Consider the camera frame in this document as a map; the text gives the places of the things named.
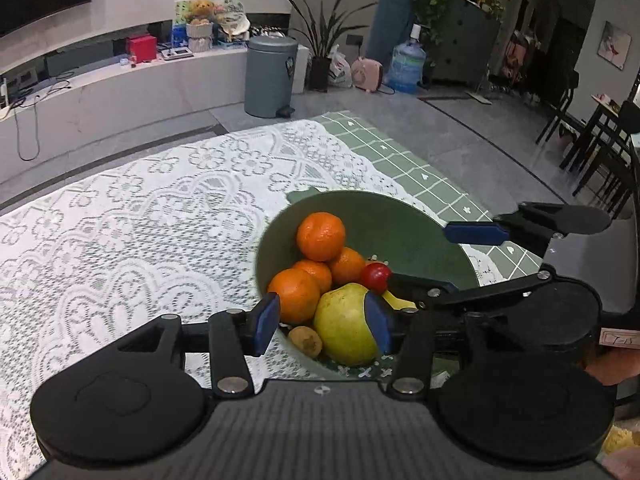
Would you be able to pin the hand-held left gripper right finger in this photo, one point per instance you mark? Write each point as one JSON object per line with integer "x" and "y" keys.
{"x": 377, "y": 322}

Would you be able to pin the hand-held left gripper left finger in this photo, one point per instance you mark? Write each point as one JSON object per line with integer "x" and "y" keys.
{"x": 265, "y": 322}

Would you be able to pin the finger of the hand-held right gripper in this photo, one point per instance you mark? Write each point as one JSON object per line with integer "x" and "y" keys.
{"x": 425, "y": 285}
{"x": 475, "y": 233}

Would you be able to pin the yellow-green pomelo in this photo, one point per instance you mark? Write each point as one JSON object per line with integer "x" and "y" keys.
{"x": 340, "y": 330}
{"x": 397, "y": 302}

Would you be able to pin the orange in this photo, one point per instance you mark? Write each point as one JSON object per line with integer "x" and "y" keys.
{"x": 295, "y": 295}
{"x": 321, "y": 236}
{"x": 348, "y": 266}
{"x": 314, "y": 275}

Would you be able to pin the brown kiwi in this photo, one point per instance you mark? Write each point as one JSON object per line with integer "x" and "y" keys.
{"x": 306, "y": 340}

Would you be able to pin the red cherry tomato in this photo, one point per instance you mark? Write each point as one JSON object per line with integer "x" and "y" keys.
{"x": 376, "y": 276}

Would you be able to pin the green colander bowl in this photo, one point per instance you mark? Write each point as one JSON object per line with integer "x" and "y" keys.
{"x": 400, "y": 230}

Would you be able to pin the person's right hand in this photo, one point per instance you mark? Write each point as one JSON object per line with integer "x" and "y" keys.
{"x": 610, "y": 365}

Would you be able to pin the black dining chair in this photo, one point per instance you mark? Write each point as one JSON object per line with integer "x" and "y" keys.
{"x": 560, "y": 110}
{"x": 607, "y": 150}

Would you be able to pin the white lace tablecloth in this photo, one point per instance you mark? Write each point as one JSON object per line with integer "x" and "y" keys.
{"x": 125, "y": 235}

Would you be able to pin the blue water jug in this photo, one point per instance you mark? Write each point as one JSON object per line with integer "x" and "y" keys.
{"x": 407, "y": 67}

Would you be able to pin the pink heater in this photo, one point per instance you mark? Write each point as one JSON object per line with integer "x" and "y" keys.
{"x": 367, "y": 75}

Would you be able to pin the white plastic bag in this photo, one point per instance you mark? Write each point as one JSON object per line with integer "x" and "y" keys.
{"x": 340, "y": 71}

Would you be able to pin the grey trash can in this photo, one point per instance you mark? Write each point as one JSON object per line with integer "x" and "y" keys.
{"x": 270, "y": 77}

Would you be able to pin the long-leaf potted plant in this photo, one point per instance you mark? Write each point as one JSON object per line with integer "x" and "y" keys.
{"x": 325, "y": 35}

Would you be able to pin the white curved console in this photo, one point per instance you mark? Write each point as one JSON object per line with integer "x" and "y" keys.
{"x": 150, "y": 90}

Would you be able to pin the red box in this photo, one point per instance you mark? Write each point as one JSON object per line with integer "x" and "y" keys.
{"x": 141, "y": 49}

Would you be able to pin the teddy bear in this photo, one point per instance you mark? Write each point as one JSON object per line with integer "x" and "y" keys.
{"x": 201, "y": 12}

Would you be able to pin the framed wall picture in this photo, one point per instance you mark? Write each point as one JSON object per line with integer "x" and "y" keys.
{"x": 614, "y": 45}

